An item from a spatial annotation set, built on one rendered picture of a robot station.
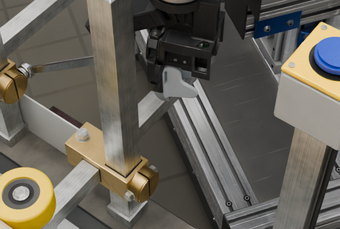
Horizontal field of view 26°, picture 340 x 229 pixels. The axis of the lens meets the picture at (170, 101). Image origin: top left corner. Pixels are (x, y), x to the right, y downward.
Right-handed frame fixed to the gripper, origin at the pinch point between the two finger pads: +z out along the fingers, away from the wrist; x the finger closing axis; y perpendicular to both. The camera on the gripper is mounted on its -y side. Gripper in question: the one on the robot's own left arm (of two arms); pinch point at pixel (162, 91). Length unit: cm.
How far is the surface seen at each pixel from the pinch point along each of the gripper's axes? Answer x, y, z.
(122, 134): -9.2, -2.4, -1.2
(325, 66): -18.0, 20.1, -30.9
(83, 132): -4.6, -10.3, 7.4
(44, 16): 15.3, -24.6, 7.2
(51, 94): 62, -54, 92
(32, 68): 3.6, -21.7, 6.2
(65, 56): 78, -56, 92
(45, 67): 3.5, -19.3, 5.1
